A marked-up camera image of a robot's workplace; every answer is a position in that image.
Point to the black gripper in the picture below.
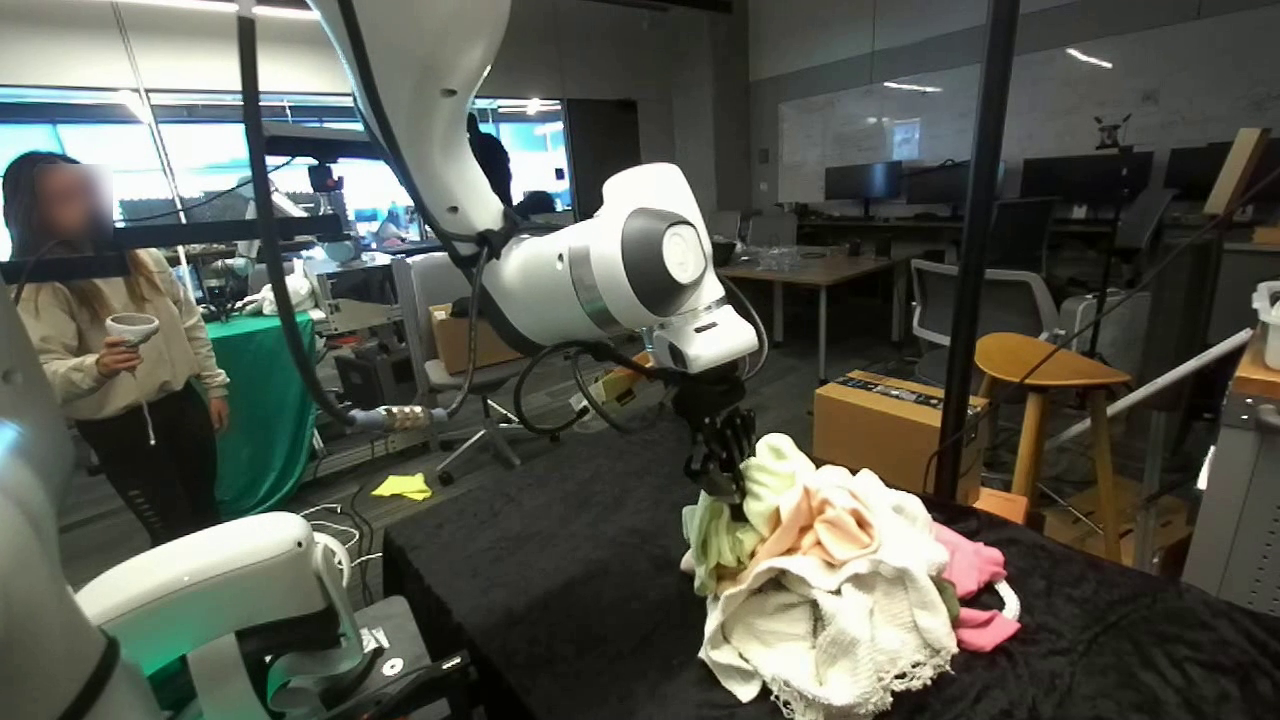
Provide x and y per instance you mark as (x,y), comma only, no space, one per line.
(716,426)

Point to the light green cloth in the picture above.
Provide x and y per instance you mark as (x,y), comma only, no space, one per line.
(720,533)

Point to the white terry towel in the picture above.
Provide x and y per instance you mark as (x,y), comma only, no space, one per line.
(902,515)
(824,625)

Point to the pink cloth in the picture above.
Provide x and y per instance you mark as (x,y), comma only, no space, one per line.
(974,581)

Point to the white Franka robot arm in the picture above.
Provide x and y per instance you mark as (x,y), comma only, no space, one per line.
(600,282)

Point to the yellowish wrist attachment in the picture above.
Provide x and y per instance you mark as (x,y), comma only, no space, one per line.
(618,381)

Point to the cardboard box with black tape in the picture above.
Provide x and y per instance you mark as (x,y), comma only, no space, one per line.
(882,421)

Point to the wooden desk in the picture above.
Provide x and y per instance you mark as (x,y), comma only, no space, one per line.
(814,266)

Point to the plain cardboard box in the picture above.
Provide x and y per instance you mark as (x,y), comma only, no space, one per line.
(466,345)

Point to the small yellow cloth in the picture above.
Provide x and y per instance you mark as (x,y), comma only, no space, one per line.
(402,486)

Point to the grey office chair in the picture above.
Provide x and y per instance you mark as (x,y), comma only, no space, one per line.
(984,301)

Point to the black metal pole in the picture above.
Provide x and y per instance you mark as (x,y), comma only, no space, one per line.
(974,266)

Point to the black computer monitor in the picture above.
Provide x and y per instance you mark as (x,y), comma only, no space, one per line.
(1086,179)
(1220,166)
(865,182)

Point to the wooden stool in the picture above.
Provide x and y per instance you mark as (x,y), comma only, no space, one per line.
(1053,360)

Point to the black velvet tablecloth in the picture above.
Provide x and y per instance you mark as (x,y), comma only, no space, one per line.
(1133,642)

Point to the silver metal pole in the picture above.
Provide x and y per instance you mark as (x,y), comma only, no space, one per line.
(1163,381)

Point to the green table cover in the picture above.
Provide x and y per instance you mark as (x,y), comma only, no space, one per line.
(264,401)

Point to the wooden top workbench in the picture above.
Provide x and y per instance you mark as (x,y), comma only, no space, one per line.
(1242,492)

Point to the tan wooden panel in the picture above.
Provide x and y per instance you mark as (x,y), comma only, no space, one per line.
(1235,169)

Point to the person in beige sweater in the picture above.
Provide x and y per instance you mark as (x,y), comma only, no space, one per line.
(126,385)

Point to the small grey cup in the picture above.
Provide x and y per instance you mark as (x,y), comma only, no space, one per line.
(130,324)

